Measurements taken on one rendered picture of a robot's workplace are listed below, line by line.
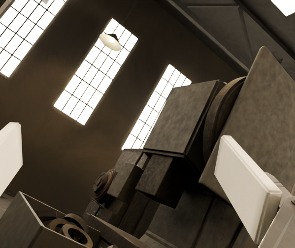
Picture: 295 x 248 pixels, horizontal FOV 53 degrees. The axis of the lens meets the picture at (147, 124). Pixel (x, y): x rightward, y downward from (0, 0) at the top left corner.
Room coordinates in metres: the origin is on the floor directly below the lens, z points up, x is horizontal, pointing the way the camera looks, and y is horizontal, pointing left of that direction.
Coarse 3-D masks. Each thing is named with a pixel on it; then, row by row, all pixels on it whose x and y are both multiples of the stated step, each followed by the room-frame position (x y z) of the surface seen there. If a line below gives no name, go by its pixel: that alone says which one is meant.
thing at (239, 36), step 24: (168, 0) 6.43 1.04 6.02; (192, 0) 7.88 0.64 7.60; (216, 0) 7.38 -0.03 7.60; (240, 0) 6.93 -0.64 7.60; (264, 0) 6.52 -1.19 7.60; (192, 24) 8.90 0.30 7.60; (216, 24) 8.30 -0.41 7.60; (240, 24) 7.76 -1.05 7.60; (264, 24) 7.27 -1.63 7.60; (288, 24) 6.84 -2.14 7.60; (216, 48) 9.45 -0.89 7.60; (240, 48) 8.79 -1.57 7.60; (288, 48) 7.68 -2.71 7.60; (240, 72) 10.05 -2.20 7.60
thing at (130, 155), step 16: (128, 160) 4.07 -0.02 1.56; (144, 160) 3.59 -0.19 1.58; (112, 176) 3.82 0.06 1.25; (96, 192) 3.91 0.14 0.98; (96, 208) 4.09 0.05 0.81; (112, 208) 3.76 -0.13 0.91; (128, 208) 3.58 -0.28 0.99; (144, 208) 3.66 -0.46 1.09; (112, 224) 3.57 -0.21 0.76; (128, 224) 3.62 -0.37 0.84; (144, 224) 3.69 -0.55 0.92
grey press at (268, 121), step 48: (192, 96) 2.07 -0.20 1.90; (240, 96) 1.66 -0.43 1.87; (288, 96) 1.83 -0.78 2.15; (144, 144) 2.36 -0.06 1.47; (192, 144) 1.90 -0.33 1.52; (240, 144) 1.72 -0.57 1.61; (288, 144) 1.92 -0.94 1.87; (144, 192) 2.15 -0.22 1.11; (192, 192) 2.28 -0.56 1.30; (144, 240) 2.49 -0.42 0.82; (192, 240) 2.10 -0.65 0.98; (240, 240) 2.23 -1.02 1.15
